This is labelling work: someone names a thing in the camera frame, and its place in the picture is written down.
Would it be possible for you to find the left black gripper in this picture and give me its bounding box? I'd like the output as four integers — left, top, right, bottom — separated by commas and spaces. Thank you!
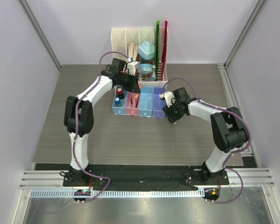
119, 72, 141, 94

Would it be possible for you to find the pink plastic drawer bin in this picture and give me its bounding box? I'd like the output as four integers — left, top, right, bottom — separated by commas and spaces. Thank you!
126, 92, 140, 116

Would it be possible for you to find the purple plastic drawer bin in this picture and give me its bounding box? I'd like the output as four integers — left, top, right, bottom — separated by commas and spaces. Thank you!
152, 87, 167, 118

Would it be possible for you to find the blue plastic drawer bin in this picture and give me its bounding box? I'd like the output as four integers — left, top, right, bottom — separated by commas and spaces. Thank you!
112, 86, 127, 115

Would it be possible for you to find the white desktop file organizer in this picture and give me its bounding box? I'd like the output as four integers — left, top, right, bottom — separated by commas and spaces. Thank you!
111, 27, 168, 87

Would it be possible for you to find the light blue drawer bin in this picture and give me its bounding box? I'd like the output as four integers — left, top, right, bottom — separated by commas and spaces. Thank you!
139, 86, 154, 117

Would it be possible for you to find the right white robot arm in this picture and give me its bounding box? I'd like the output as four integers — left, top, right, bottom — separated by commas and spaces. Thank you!
159, 87, 250, 184

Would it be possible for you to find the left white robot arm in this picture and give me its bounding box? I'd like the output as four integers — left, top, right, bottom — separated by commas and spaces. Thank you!
63, 58, 140, 186

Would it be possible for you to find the blue spine book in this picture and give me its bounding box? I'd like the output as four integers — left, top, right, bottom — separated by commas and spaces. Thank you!
128, 42, 134, 60

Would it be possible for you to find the green transparent ruler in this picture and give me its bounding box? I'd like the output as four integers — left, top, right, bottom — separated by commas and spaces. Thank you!
155, 20, 160, 70

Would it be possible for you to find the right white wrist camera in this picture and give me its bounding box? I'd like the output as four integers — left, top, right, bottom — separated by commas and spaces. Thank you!
159, 91, 176, 107

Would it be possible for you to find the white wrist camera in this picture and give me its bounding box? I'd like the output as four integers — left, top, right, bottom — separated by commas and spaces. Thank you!
126, 61, 140, 76
159, 91, 176, 107

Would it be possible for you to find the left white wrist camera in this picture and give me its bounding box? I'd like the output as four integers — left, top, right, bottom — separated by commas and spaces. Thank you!
126, 61, 140, 76

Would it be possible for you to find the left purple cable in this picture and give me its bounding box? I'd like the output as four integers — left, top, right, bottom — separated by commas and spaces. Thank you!
71, 51, 131, 202

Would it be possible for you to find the purple cable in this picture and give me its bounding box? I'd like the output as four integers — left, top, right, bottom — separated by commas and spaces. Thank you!
161, 77, 252, 204
71, 51, 131, 202

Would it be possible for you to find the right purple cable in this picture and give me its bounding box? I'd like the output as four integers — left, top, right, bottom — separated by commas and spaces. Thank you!
161, 77, 252, 204

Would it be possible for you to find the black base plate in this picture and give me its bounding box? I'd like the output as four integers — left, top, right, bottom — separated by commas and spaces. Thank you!
35, 163, 229, 192

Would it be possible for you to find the perforated metal cable tray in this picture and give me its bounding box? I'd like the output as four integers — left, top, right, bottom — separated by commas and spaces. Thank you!
30, 189, 205, 199

